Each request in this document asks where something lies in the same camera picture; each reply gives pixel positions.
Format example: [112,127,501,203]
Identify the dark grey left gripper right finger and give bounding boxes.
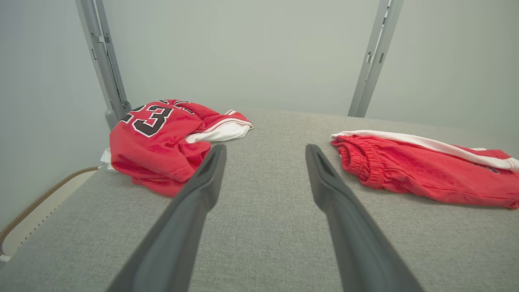
[305,144,424,292]

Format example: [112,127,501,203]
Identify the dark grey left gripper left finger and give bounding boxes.
[106,144,227,292]

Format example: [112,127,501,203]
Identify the red jersey number 23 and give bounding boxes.
[101,99,254,198]

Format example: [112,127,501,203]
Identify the red shorts with white stripe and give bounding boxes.
[330,130,519,210]

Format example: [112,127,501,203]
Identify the beige laundry basket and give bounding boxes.
[0,166,99,264]

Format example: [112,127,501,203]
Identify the grey double metal post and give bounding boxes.
[348,0,404,118]

